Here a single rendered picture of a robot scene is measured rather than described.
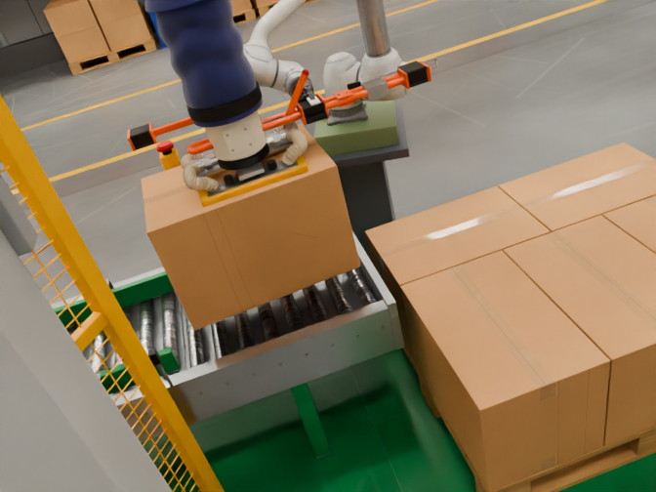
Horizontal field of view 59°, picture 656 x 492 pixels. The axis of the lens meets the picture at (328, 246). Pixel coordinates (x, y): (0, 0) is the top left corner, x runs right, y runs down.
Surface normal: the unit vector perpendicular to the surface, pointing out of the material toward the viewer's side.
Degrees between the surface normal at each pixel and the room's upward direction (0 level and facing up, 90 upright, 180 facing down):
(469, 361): 0
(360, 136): 90
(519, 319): 0
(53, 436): 90
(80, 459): 90
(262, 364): 90
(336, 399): 0
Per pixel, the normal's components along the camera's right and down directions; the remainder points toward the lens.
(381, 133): -0.05, 0.58
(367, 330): 0.26, 0.51
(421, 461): -0.22, -0.80
